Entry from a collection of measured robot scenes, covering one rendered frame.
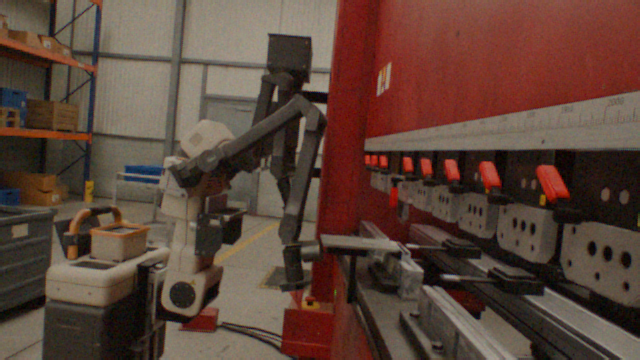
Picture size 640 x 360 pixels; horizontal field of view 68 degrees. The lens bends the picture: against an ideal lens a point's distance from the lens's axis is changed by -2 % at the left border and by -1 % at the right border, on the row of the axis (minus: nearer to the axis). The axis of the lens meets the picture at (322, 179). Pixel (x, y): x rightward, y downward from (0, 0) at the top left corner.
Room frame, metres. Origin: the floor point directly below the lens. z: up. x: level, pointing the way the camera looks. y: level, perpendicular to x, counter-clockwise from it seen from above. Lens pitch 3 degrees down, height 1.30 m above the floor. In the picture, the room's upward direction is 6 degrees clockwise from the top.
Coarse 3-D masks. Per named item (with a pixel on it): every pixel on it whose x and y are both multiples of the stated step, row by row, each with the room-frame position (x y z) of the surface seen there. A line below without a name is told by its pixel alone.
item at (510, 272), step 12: (444, 276) 1.27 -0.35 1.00; (456, 276) 1.28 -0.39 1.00; (468, 276) 1.30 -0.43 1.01; (492, 276) 1.31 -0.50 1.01; (504, 276) 1.26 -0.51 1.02; (516, 276) 1.24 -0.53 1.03; (528, 276) 1.24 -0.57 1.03; (504, 288) 1.23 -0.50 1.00; (516, 288) 1.23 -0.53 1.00; (528, 288) 1.23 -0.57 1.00; (540, 288) 1.23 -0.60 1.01
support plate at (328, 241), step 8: (328, 240) 1.67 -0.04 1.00; (336, 240) 1.69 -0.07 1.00; (344, 240) 1.70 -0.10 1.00; (352, 240) 1.72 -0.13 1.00; (360, 240) 1.73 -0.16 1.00; (384, 240) 1.79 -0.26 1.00; (352, 248) 1.61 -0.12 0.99; (360, 248) 1.62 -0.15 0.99; (368, 248) 1.62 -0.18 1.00; (376, 248) 1.62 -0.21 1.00; (384, 248) 1.63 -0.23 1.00; (392, 248) 1.64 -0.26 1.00
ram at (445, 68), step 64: (384, 0) 2.38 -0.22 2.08; (448, 0) 1.27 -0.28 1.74; (512, 0) 0.87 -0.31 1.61; (576, 0) 0.66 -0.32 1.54; (384, 64) 2.19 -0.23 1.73; (448, 64) 1.21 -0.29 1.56; (512, 64) 0.84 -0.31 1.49; (576, 64) 0.64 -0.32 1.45; (384, 128) 2.02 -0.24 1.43; (576, 128) 0.62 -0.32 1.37
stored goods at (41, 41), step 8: (0, 16) 6.85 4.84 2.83; (0, 24) 6.85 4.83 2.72; (0, 32) 6.86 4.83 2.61; (8, 32) 7.22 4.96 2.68; (16, 32) 7.20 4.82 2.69; (24, 32) 7.18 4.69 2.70; (24, 40) 7.18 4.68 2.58; (32, 40) 7.28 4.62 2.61; (40, 40) 7.57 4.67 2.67; (48, 40) 7.69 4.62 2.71; (40, 48) 7.47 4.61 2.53; (48, 48) 7.70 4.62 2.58; (56, 48) 8.23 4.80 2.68; (64, 48) 8.44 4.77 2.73; (64, 56) 8.46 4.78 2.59
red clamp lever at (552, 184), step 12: (540, 168) 0.62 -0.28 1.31; (552, 168) 0.62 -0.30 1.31; (540, 180) 0.62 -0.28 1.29; (552, 180) 0.60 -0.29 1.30; (552, 192) 0.59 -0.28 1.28; (564, 192) 0.59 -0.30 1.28; (564, 204) 0.57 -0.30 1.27; (564, 216) 0.56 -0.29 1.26; (576, 216) 0.56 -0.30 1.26; (588, 216) 0.56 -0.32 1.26
